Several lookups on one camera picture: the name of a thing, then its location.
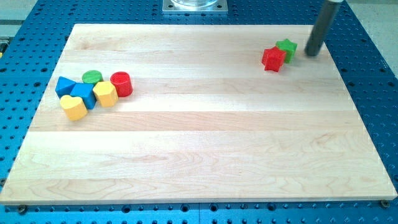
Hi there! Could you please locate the green cylinder block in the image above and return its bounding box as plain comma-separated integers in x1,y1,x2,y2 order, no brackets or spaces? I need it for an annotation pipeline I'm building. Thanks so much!
81,70,103,85

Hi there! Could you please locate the light wooden board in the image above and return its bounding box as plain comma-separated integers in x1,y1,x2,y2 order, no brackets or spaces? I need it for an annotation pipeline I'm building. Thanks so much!
1,24,397,205

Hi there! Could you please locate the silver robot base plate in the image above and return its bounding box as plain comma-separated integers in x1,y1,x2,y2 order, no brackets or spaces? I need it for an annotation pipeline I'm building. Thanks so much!
162,0,228,14

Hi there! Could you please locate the yellow heart block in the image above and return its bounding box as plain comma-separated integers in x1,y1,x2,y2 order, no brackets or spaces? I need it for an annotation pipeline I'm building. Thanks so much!
60,95,88,121

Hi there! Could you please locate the red star block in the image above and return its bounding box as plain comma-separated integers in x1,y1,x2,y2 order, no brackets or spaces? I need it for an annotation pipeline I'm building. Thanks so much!
261,47,287,72

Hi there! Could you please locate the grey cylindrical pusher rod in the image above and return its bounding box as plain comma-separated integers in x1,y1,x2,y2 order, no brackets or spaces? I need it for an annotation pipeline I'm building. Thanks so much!
305,0,343,57

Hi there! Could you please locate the blue perforated metal table plate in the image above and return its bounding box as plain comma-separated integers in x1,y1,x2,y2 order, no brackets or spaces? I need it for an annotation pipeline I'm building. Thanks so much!
1,1,397,223

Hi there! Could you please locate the green star block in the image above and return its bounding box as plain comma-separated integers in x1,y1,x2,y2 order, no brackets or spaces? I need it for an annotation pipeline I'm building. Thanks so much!
275,39,298,63

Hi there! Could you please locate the yellow hexagon block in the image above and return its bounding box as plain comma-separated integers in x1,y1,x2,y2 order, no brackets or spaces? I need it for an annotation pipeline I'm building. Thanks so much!
93,81,118,107

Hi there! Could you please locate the red cylinder block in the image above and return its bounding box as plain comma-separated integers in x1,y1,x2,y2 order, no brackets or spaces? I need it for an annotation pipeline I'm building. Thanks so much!
110,72,133,97

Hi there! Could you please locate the blue cube block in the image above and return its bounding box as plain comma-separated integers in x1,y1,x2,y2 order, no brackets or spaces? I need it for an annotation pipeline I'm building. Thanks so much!
70,83,96,110

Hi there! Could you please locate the blue triangle block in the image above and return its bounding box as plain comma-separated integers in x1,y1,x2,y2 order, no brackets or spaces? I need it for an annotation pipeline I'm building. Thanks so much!
55,77,76,98

